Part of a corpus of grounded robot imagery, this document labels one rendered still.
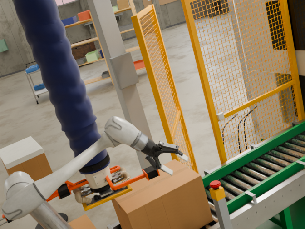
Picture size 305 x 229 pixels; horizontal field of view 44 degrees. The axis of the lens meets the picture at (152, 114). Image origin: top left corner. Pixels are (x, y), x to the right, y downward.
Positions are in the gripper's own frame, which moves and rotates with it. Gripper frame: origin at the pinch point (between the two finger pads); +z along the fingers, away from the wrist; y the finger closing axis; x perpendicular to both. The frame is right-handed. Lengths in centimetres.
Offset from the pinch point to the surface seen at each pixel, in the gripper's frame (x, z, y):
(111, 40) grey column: -163, -63, 67
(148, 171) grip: -29, 2, 45
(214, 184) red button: -33, 41, 29
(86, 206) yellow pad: -11, -18, 86
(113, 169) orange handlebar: -37, -14, 71
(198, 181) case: -54, 44, 55
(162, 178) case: -57, 24, 75
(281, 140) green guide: -158, 122, 51
